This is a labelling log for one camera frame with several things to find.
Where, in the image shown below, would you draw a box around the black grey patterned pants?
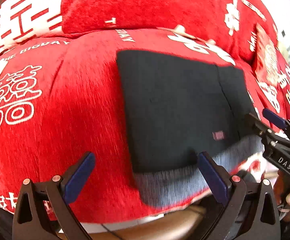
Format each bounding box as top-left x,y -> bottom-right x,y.
117,50 -> 263,209

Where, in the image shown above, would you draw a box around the person's right hand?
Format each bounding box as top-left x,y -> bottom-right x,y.
273,171 -> 290,223

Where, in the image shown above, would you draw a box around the red embroidered cushion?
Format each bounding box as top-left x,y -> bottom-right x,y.
253,23 -> 279,87

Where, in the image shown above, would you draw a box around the red printed sofa cover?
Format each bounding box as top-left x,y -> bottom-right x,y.
0,0 -> 286,223

